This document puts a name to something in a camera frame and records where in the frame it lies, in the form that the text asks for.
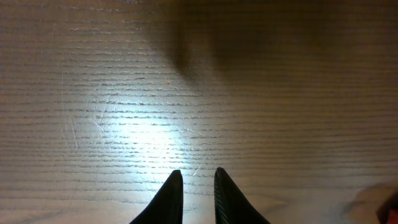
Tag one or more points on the red shirt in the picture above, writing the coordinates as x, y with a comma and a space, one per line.
387, 212

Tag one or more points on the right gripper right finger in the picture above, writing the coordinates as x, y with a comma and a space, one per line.
231, 206

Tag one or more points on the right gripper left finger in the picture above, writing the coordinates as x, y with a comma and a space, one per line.
167, 205

